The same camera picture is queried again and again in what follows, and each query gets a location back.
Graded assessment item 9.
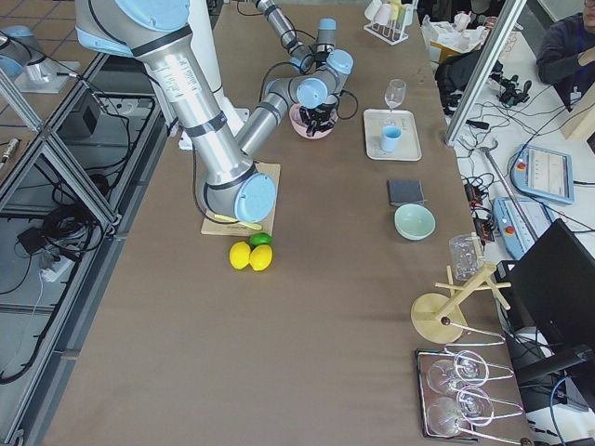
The yellow lemon near edge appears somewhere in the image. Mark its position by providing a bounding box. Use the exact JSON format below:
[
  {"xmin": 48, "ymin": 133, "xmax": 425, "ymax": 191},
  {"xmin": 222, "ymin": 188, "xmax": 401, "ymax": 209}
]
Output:
[{"xmin": 229, "ymin": 242, "xmax": 251, "ymax": 270}]

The yellow lemon beside lime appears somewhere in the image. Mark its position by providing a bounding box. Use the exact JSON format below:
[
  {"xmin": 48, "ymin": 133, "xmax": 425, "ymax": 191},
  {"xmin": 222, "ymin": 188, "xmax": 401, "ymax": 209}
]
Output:
[{"xmin": 249, "ymin": 244, "xmax": 273, "ymax": 271}]

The wooden cup tree stand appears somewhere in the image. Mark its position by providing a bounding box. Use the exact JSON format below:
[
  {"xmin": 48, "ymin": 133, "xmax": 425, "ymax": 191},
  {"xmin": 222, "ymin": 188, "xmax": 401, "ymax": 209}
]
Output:
[{"xmin": 410, "ymin": 262, "xmax": 511, "ymax": 347}]

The mint green bowl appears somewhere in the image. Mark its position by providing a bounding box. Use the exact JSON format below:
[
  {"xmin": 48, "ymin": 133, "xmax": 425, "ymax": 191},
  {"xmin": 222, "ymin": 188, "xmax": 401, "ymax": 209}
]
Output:
[{"xmin": 394, "ymin": 203, "xmax": 436, "ymax": 241}]

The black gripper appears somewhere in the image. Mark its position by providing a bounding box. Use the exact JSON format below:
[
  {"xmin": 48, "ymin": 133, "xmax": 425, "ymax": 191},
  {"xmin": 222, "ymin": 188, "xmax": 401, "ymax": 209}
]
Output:
[{"xmin": 299, "ymin": 95, "xmax": 338, "ymax": 136}]

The green lime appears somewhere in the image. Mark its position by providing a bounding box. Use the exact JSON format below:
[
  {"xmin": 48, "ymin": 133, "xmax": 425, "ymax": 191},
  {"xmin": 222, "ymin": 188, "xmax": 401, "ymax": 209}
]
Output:
[{"xmin": 249, "ymin": 232, "xmax": 272, "ymax": 247}]

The seated person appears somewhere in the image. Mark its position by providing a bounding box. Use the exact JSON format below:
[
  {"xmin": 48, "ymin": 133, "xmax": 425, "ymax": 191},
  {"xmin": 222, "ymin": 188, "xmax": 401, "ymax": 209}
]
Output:
[{"xmin": 536, "ymin": 1, "xmax": 594, "ymax": 111}]

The dark grey folded cloth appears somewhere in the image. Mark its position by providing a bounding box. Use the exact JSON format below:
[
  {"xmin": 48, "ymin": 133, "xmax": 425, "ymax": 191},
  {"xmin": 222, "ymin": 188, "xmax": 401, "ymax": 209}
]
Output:
[{"xmin": 387, "ymin": 179, "xmax": 426, "ymax": 207}]

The clear glass mug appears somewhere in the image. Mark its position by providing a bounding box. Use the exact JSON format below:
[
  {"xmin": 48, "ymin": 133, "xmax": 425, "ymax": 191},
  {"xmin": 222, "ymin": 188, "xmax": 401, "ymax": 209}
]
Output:
[{"xmin": 449, "ymin": 233, "xmax": 481, "ymax": 281}]

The cream serving tray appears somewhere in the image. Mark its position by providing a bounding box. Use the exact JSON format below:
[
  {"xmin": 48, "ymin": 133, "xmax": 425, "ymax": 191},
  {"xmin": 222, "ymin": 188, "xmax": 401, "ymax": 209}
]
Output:
[{"xmin": 363, "ymin": 109, "xmax": 422, "ymax": 162}]

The clear wine glass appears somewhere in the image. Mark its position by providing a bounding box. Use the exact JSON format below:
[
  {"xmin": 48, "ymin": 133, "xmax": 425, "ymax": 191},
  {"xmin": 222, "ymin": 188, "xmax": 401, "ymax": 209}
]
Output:
[{"xmin": 384, "ymin": 79, "xmax": 406, "ymax": 112}]

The white wire cup rack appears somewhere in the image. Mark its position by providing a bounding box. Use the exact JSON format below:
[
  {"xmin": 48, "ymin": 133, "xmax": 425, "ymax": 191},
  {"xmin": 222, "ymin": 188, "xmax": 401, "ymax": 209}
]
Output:
[{"xmin": 364, "ymin": 0, "xmax": 417, "ymax": 46}]

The black monitor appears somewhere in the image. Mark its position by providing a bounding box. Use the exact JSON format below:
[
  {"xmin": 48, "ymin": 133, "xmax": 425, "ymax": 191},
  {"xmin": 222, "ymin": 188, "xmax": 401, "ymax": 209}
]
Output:
[{"xmin": 506, "ymin": 217, "xmax": 595, "ymax": 387}]

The pink bowl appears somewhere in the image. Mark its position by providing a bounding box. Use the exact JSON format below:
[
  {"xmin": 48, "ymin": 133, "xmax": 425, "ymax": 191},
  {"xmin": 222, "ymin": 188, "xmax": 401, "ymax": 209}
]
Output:
[{"xmin": 289, "ymin": 104, "xmax": 338, "ymax": 139}]

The light blue cup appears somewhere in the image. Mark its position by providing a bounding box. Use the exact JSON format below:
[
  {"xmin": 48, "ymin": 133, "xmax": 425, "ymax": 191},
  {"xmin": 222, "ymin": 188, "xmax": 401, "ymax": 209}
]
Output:
[{"xmin": 380, "ymin": 125, "xmax": 402, "ymax": 153}]

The teach pendant tablet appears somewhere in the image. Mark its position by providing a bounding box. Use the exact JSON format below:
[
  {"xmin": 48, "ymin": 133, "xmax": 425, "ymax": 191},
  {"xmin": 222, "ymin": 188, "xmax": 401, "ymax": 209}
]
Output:
[{"xmin": 510, "ymin": 145, "xmax": 575, "ymax": 204}]

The bamboo cutting board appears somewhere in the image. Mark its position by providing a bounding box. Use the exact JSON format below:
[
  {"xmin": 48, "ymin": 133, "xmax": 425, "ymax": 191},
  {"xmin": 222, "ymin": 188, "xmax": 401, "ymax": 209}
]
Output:
[{"xmin": 200, "ymin": 163, "xmax": 281, "ymax": 237}]

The yellow plastic knife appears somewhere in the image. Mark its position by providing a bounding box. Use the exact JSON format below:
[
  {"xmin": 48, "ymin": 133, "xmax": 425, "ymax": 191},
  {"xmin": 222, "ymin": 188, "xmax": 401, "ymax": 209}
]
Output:
[{"xmin": 213, "ymin": 214, "xmax": 262, "ymax": 231}]

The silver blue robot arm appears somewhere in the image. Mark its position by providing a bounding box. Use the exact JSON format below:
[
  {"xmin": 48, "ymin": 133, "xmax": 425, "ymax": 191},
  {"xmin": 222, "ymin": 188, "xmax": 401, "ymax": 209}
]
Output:
[
  {"xmin": 253, "ymin": 0, "xmax": 337, "ymax": 74},
  {"xmin": 75, "ymin": 1, "xmax": 353, "ymax": 223}
]

